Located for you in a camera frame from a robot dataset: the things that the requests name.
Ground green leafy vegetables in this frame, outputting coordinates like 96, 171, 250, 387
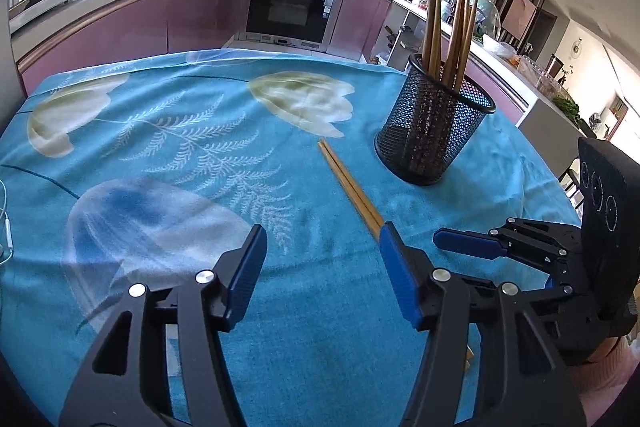
552, 97, 581, 122

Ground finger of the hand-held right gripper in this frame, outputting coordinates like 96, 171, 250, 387
433, 217, 583, 265
465, 274, 576, 324

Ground blue floral tablecloth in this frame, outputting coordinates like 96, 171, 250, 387
0, 48, 583, 427

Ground red-patterned bamboo chopstick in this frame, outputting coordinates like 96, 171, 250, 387
318, 141, 382, 242
322, 138, 473, 373

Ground clear plastic container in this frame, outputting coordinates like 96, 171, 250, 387
517, 57, 563, 100

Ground purple kitchen cabinets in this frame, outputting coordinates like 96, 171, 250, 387
12, 0, 528, 128

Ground bundle of bamboo chopsticks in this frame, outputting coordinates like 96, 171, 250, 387
410, 0, 481, 178

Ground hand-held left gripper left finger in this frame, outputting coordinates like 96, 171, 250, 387
59, 223, 268, 427

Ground dark chair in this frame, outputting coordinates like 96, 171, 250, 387
557, 157, 586, 210

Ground white cable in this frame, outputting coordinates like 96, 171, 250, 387
0, 179, 16, 265

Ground person's right forearm pink sleeve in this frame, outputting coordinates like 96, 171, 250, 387
567, 337, 638, 427

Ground black mesh utensil holder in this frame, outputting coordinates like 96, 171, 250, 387
374, 53, 497, 186

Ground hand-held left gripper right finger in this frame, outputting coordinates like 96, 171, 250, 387
378, 222, 586, 427

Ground black built-in oven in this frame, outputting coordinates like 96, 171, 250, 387
239, 0, 348, 52

